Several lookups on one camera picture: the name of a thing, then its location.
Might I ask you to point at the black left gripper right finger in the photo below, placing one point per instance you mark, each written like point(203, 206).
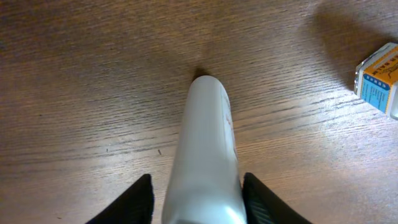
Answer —
point(263, 206)

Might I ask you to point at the small jar gold lid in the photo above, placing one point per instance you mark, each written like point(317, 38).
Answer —
point(376, 79)

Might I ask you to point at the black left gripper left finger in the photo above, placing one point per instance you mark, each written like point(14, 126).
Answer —
point(134, 206)

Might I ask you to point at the white lotion bottle clear cap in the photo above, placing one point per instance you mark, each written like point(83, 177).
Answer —
point(204, 185)

